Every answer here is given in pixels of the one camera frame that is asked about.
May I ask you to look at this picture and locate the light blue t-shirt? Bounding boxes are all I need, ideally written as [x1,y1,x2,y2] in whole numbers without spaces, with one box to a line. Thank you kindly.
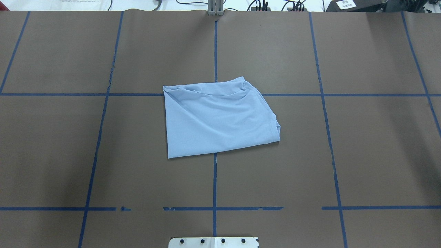
[163,77,281,159]

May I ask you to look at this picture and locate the aluminium frame post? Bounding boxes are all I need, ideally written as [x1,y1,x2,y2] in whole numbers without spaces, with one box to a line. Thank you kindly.
[207,0,225,16]

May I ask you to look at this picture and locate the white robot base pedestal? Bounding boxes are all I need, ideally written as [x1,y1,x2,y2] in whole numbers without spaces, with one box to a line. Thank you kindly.
[168,237,259,248]

